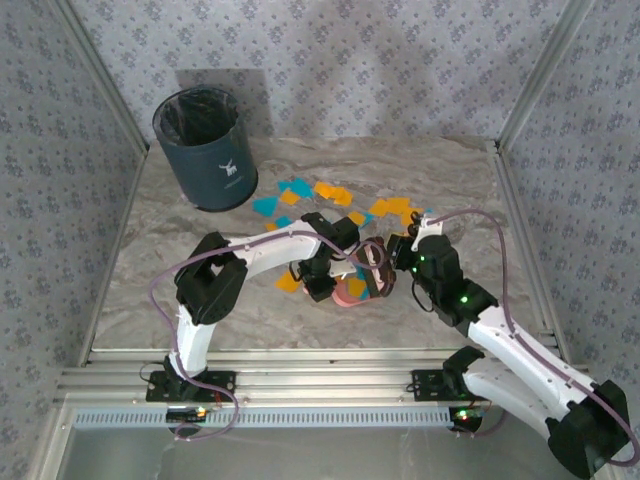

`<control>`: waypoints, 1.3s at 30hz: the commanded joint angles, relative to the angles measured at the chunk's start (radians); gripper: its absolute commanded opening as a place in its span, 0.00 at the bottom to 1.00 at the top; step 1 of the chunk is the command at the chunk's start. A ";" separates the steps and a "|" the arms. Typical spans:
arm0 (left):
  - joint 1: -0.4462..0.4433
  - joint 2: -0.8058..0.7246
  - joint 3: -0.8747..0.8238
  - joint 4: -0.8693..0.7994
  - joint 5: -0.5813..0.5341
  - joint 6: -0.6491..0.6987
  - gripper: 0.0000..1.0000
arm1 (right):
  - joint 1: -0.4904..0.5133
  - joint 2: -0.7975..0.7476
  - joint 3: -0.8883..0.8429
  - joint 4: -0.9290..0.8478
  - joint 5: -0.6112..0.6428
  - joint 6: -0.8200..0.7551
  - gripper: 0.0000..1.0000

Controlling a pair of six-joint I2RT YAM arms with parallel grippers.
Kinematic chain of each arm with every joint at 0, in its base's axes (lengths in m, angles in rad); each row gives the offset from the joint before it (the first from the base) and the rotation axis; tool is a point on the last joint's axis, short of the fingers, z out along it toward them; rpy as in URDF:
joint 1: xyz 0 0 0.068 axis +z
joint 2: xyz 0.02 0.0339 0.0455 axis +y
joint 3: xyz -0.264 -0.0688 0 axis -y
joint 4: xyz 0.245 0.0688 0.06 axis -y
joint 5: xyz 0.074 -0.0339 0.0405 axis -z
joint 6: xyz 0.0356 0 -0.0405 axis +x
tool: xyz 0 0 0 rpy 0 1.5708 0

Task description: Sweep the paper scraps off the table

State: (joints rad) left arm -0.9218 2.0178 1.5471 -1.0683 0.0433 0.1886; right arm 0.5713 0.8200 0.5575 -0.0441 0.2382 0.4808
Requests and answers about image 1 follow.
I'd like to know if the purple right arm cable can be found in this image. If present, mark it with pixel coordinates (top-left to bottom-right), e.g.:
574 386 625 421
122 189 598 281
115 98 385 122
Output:
434 207 632 469

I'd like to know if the black pink hand brush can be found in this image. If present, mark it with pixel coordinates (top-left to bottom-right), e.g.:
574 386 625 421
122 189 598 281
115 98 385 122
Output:
355 212 421 302

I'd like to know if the aluminium table side rail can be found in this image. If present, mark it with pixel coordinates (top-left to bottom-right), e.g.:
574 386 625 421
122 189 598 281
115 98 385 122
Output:
78 142 151 369
492 142 571 361

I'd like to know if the pink plastic dustpan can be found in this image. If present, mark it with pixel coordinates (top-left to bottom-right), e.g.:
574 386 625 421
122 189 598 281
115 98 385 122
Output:
299 249 384 309

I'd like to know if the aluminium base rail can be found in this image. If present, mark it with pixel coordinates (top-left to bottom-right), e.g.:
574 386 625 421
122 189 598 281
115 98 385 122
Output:
53 347 600 407

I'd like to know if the dark blue waste bin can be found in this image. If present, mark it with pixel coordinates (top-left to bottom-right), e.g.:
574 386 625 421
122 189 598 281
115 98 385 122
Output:
152 86 260 214

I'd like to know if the aluminium frame post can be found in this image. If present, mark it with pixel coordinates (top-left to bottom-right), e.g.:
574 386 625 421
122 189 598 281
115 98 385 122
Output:
496 0 600 151
49 0 151 154

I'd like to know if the right controller board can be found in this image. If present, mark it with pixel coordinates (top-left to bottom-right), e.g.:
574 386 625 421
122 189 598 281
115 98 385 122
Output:
448 407 485 434

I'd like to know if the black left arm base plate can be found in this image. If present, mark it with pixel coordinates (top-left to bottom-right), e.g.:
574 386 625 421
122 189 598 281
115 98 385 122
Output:
145 370 237 403

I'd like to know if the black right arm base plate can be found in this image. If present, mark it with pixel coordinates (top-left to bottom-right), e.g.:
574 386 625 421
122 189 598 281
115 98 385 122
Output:
410 369 504 401

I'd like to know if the clear plastic bin liner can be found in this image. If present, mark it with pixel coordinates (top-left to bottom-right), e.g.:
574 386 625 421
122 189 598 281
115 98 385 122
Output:
152 86 240 147

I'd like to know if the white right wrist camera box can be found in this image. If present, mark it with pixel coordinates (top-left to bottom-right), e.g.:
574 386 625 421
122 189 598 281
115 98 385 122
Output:
409 217 446 254

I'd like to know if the aluminium frame leg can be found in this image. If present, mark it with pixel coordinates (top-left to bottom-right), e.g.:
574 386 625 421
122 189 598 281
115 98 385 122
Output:
27 402 76 480

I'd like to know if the controller board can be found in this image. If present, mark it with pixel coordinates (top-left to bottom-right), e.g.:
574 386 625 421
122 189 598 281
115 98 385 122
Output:
166 407 209 424
448 407 485 434

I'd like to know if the left controller board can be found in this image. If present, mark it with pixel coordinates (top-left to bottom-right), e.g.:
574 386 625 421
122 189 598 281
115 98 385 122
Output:
166 407 209 424

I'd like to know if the grey slotted cable duct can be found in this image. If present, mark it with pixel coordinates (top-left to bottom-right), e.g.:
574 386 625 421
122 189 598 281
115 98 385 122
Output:
72 407 459 430

